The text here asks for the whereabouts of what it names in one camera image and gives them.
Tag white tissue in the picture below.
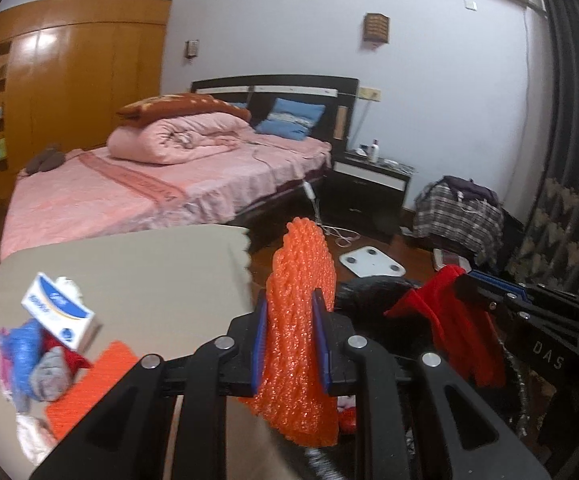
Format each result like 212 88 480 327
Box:
54 276 80 301
16 412 60 466

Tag white floor cables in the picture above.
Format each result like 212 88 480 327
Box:
314 210 360 248

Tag brown dotted pillow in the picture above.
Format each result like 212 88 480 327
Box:
116 92 253 123

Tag orange foam net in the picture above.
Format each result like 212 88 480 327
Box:
240 217 343 448
44 341 143 441

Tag large red cloth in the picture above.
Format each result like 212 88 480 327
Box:
384 264 507 391

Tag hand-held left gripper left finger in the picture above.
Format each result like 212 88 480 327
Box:
30 287 270 480

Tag blue plastic bag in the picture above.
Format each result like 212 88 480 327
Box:
2 321 45 401

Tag brown wall lamp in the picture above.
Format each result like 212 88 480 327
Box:
362 11 390 51

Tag dark purple cloth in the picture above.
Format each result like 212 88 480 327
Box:
442 175 500 206

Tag large blue pillow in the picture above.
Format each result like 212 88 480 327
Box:
256 98 326 141

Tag black and white nightstand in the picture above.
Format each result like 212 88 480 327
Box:
327 150 413 231

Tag black cable on bed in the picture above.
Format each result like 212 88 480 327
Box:
252 142 310 183

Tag white and blue box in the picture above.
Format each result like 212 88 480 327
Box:
20 272 103 352

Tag grey cloth on bed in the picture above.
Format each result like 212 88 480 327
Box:
26 146 70 175

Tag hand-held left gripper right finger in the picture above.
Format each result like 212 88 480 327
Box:
312 286 545 480

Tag wooden wardrobe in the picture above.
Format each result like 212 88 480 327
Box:
0 0 173 221

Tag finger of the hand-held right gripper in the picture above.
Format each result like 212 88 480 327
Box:
452 275 579 336
467 269 579 321

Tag dark wooden headboard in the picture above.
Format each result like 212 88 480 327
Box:
191 76 359 153

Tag bed with pink sheet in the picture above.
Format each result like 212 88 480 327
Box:
0 132 333 261

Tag white flat box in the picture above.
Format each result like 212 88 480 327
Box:
432 247 473 271

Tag plaid cloth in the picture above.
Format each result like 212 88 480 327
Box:
413 180 504 261

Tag dark leaf pattern curtain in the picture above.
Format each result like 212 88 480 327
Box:
507 0 579 311

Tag pink folded quilt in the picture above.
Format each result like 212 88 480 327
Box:
107 114 253 166

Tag beige tablecloth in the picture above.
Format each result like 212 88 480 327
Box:
0 224 290 480

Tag small red cloth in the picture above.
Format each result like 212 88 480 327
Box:
44 332 93 376

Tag black lined trash bin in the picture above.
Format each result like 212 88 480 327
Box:
289 275 535 480

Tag grey crumpled cloth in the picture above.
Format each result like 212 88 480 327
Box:
30 347 73 402

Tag white bathroom scale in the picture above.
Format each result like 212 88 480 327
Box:
338 246 406 278

